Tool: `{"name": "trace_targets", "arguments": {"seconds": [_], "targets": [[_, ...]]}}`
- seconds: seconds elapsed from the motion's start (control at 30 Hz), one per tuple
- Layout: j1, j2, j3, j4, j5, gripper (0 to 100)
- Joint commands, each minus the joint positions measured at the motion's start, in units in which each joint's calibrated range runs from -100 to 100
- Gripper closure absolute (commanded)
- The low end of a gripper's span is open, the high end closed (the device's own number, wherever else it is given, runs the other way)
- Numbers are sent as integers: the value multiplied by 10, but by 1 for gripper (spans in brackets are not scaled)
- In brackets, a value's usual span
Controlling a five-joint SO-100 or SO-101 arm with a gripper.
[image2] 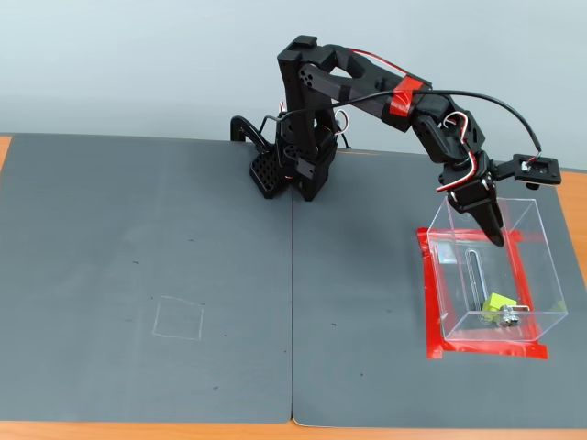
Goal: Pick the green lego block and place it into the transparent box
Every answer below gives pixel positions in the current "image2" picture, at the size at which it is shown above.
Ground grey mat with red tape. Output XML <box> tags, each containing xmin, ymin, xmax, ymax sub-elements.
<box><xmin>291</xmin><ymin>141</ymin><xmax>587</xmax><ymax>431</ymax></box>

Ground red tape wrap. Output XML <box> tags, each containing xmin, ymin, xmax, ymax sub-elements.
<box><xmin>388</xmin><ymin>76</ymin><xmax>424</xmax><ymax>118</ymax></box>

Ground black table clamp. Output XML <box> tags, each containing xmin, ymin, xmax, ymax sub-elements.
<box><xmin>228</xmin><ymin>115</ymin><xmax>276</xmax><ymax>155</ymax></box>

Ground black camera cable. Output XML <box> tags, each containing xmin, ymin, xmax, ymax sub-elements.
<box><xmin>263</xmin><ymin>89</ymin><xmax>545</xmax><ymax>160</ymax></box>

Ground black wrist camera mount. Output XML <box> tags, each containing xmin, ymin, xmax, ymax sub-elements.
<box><xmin>491</xmin><ymin>154</ymin><xmax>563</xmax><ymax>192</ymax></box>

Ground white red servo wire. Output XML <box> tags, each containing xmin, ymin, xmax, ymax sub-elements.
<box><xmin>332</xmin><ymin>108</ymin><xmax>353</xmax><ymax>138</ymax></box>
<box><xmin>435</xmin><ymin>111</ymin><xmax>481</xmax><ymax>194</ymax></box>
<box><xmin>346</xmin><ymin>47</ymin><xmax>410</xmax><ymax>77</ymax></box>

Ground transparent plastic box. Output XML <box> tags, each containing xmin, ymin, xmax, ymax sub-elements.
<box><xmin>426</xmin><ymin>196</ymin><xmax>570</xmax><ymax>343</ymax></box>

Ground green lego block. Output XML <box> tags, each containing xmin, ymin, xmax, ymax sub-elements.
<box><xmin>481</xmin><ymin>292</ymin><xmax>518</xmax><ymax>323</ymax></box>

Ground red tape strip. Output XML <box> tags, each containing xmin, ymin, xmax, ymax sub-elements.
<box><xmin>415</xmin><ymin>227</ymin><xmax>523</xmax><ymax>248</ymax></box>
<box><xmin>502</xmin><ymin>233</ymin><xmax>546</xmax><ymax>343</ymax></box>
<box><xmin>426</xmin><ymin>337</ymin><xmax>549</xmax><ymax>361</ymax></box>
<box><xmin>415</xmin><ymin>228</ymin><xmax>447</xmax><ymax>361</ymax></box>

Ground grey mat with chalk square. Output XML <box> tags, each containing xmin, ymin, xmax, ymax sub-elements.
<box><xmin>0</xmin><ymin>132</ymin><xmax>295</xmax><ymax>425</ymax></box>

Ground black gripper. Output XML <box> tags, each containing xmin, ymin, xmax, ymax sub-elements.
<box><xmin>437</xmin><ymin>152</ymin><xmax>506</xmax><ymax>248</ymax></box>

